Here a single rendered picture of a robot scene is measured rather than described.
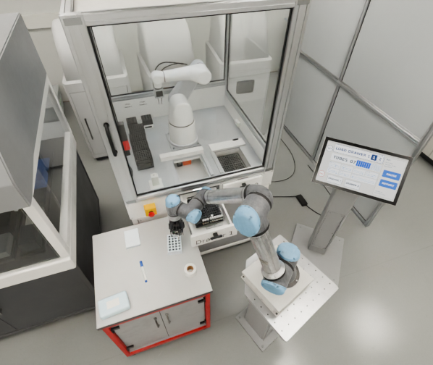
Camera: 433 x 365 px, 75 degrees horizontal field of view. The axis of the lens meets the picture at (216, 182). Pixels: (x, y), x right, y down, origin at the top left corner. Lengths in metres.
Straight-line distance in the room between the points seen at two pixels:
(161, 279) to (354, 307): 1.63
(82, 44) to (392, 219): 3.06
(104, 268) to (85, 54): 1.15
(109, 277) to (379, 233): 2.48
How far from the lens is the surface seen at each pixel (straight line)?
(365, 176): 2.01
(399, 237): 3.27
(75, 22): 1.26
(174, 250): 1.75
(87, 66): 1.31
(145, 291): 1.71
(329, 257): 2.78
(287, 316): 1.67
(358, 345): 2.60
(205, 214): 1.76
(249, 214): 1.10
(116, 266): 1.82
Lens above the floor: 2.31
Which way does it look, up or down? 46 degrees down
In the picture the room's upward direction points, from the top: 1 degrees clockwise
